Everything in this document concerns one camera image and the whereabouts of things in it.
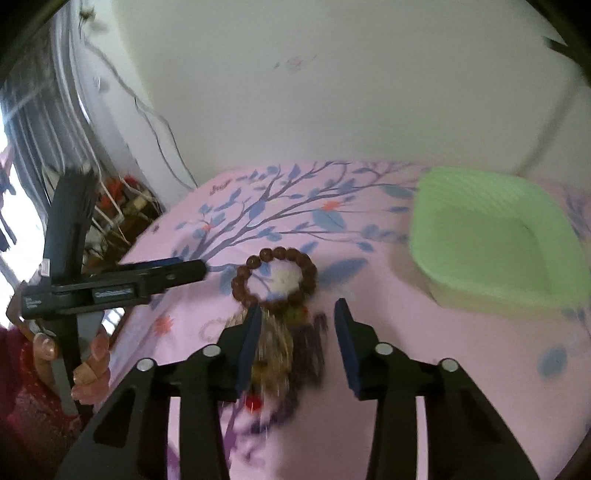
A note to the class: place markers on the person's left forearm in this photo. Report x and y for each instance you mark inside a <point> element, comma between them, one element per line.
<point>27,415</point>

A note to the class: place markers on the pink tree print bedsheet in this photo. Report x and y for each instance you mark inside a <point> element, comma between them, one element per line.
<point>415,369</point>

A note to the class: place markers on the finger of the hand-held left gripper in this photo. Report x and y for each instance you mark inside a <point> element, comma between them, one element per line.
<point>180,274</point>
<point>166,263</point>

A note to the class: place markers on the person's left hand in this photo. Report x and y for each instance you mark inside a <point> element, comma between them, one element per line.
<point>99,350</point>

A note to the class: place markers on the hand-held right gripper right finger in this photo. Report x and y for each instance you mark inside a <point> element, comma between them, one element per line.
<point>344,346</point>

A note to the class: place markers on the green plastic basin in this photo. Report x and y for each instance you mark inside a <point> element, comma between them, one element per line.
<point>485,217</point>

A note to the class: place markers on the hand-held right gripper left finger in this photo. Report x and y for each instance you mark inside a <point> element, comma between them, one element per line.
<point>249,355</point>

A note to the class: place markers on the grey curtain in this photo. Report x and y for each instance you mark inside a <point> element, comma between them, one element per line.
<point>37,129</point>

